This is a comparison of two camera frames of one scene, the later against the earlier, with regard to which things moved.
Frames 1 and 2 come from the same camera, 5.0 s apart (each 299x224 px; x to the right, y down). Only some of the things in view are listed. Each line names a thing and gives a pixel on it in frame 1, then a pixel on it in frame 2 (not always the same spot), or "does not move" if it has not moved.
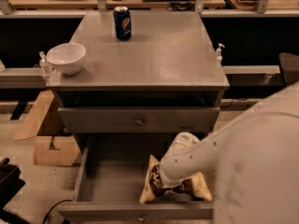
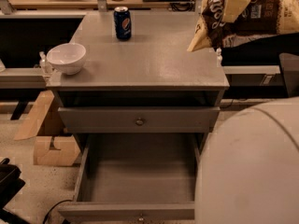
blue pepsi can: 122,22 does not move
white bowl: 67,58 does not move
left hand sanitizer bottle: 45,67 does not move
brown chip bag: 194,187 → 272,10
